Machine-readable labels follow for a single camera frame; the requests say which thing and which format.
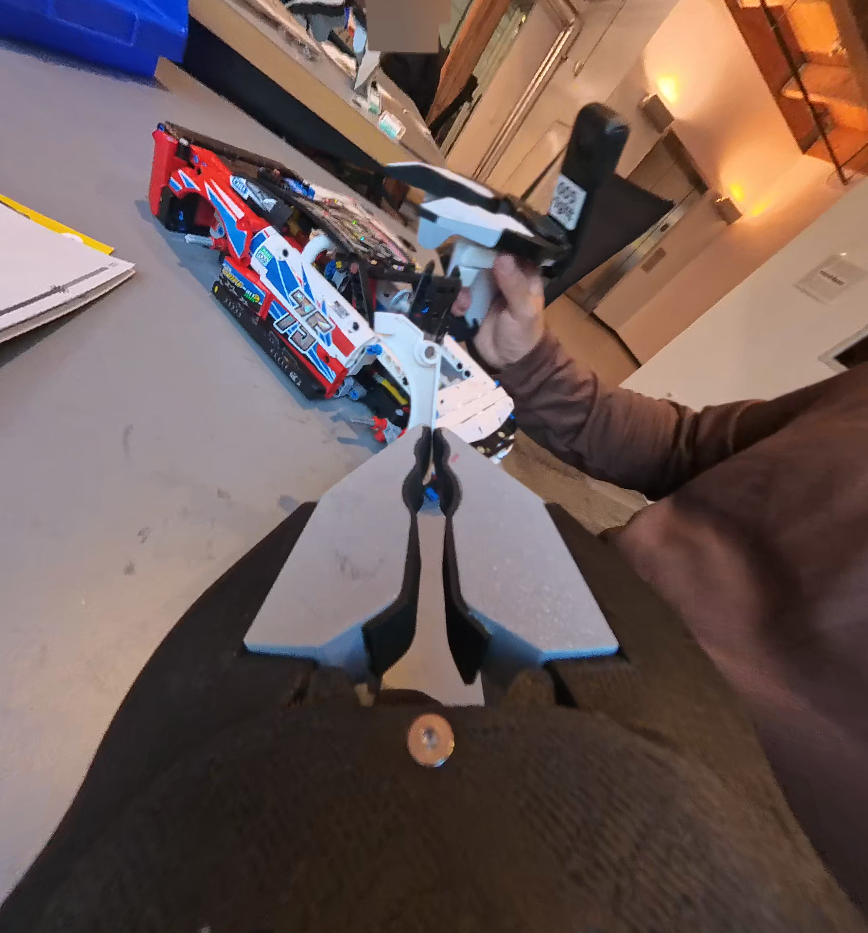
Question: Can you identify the person's right hand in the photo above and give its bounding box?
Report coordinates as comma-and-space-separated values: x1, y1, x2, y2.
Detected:
452, 255, 549, 369

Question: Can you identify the blue plastic bin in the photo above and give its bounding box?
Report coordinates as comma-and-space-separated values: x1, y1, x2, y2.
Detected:
0, 0, 189, 80

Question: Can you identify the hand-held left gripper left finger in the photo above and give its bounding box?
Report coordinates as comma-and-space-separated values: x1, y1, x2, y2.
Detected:
243, 426, 433, 679

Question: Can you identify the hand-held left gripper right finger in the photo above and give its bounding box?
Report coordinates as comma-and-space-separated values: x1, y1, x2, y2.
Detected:
434, 429, 621, 686

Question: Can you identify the person's right forearm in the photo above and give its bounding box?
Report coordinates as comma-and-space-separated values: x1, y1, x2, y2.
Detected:
496, 331, 770, 504

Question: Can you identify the white instruction booklet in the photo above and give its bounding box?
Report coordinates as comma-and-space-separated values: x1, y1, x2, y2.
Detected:
0, 178, 136, 358

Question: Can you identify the wooden wall shelf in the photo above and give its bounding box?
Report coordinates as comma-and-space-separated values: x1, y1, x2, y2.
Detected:
726, 0, 868, 183

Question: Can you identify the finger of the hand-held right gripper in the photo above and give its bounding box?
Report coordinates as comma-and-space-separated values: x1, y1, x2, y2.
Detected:
382, 162, 505, 207
416, 197, 537, 250

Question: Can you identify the grey desk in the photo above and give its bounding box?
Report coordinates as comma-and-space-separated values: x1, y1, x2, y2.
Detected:
0, 33, 646, 933

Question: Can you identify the white curved brick piece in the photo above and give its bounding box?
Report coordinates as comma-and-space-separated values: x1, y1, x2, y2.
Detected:
372, 313, 444, 485

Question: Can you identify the white wall sign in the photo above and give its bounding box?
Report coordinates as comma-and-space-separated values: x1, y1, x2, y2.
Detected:
795, 254, 868, 303

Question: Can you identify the yellow booklet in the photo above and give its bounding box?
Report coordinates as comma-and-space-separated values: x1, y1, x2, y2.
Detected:
0, 186, 116, 256

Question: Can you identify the toy brick race car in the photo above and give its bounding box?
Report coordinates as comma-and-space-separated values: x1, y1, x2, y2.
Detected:
148, 122, 517, 464

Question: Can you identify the background desk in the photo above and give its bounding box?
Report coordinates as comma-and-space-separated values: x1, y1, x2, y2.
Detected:
186, 0, 446, 169

